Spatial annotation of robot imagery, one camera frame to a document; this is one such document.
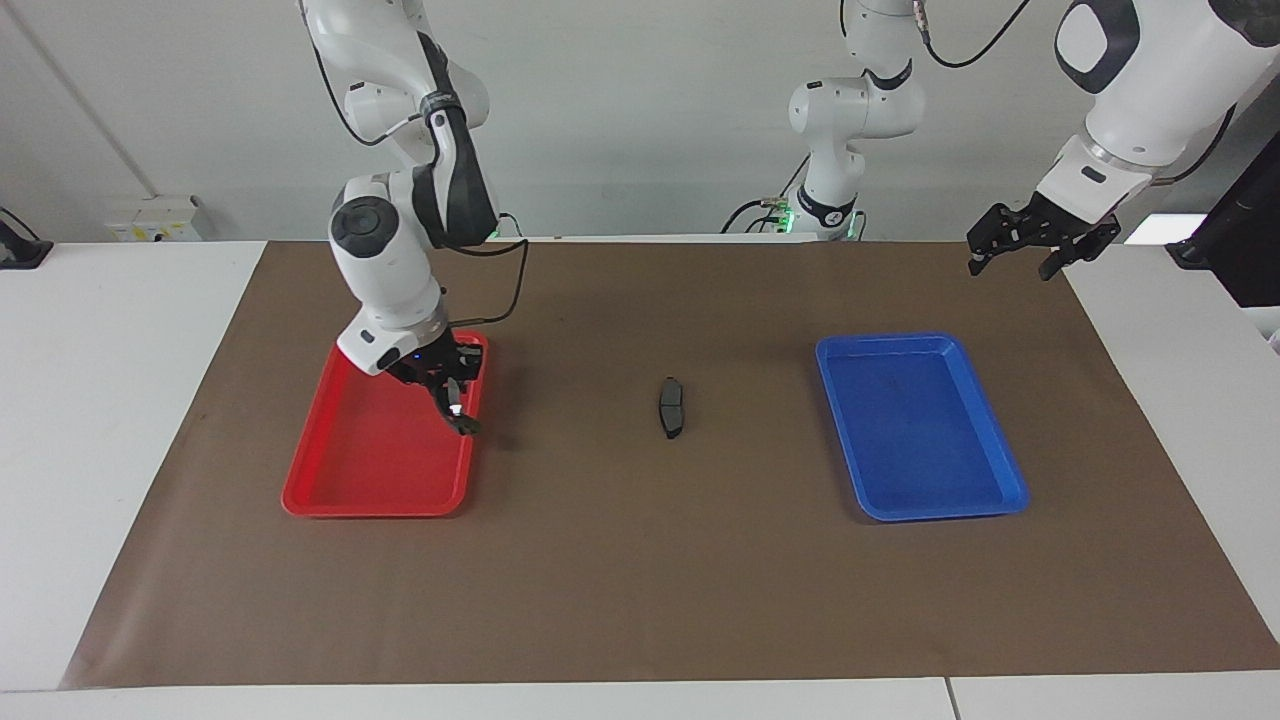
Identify long curved brake pad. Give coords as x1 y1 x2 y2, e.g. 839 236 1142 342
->
442 378 482 437

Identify small dark brake pad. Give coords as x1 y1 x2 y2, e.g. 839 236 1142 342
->
658 376 690 440

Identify red plastic tray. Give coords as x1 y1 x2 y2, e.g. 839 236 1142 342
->
281 331 489 518

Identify blue plastic tray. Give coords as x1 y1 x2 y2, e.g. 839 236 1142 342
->
815 333 1031 523

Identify brown paper mat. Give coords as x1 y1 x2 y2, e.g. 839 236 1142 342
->
60 240 1280 691

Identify black clamp device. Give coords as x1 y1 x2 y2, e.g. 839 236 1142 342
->
0 207 53 271

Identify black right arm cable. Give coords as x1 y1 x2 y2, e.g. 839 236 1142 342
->
440 235 530 327

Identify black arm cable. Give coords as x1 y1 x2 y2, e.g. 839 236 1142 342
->
905 0 1037 71
440 235 530 327

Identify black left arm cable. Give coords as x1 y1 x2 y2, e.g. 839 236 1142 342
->
905 0 1037 71

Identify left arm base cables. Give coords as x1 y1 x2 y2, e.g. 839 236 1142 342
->
722 155 813 237

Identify white wall socket box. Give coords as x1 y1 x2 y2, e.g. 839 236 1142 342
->
108 195 204 243

